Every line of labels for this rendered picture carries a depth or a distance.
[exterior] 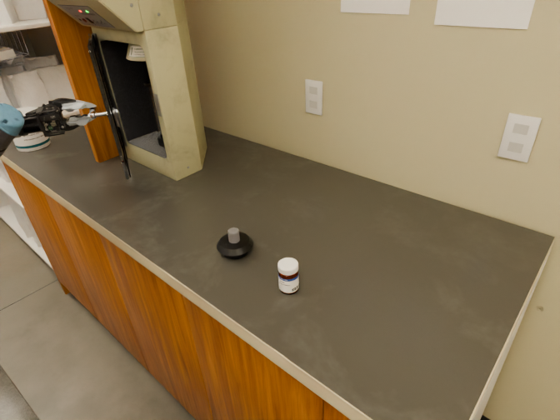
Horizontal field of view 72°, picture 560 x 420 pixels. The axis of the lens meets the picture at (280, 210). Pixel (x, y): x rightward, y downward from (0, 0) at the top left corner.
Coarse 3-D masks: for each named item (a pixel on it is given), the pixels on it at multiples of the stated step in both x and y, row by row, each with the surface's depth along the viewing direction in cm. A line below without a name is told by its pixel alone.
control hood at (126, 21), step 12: (48, 0) 115; (60, 0) 110; (72, 0) 105; (84, 0) 100; (96, 0) 97; (108, 0) 98; (120, 0) 100; (132, 0) 102; (108, 12) 101; (120, 12) 101; (132, 12) 103; (120, 24) 106; (132, 24) 104
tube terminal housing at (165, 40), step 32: (160, 0) 108; (96, 32) 125; (128, 32) 113; (160, 32) 111; (160, 64) 114; (192, 64) 136; (160, 96) 117; (192, 96) 131; (192, 128) 130; (160, 160) 134; (192, 160) 135
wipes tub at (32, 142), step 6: (18, 108) 162; (24, 108) 161; (30, 108) 161; (36, 108) 161; (24, 114) 155; (36, 132) 159; (42, 132) 162; (18, 138) 157; (24, 138) 158; (30, 138) 158; (36, 138) 160; (42, 138) 162; (48, 138) 166; (18, 144) 159; (24, 144) 159; (30, 144) 159; (36, 144) 161; (42, 144) 163; (48, 144) 166; (18, 150) 161; (24, 150) 160; (30, 150) 161
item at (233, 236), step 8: (232, 232) 94; (240, 232) 99; (224, 240) 97; (232, 240) 95; (240, 240) 97; (248, 240) 96; (224, 248) 94; (232, 248) 94; (240, 248) 94; (248, 248) 95; (232, 256) 95; (240, 256) 95
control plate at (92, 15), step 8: (64, 8) 115; (72, 8) 111; (80, 8) 108; (88, 8) 105; (80, 16) 115; (88, 16) 111; (96, 16) 108; (88, 24) 119; (96, 24) 116; (104, 24) 112
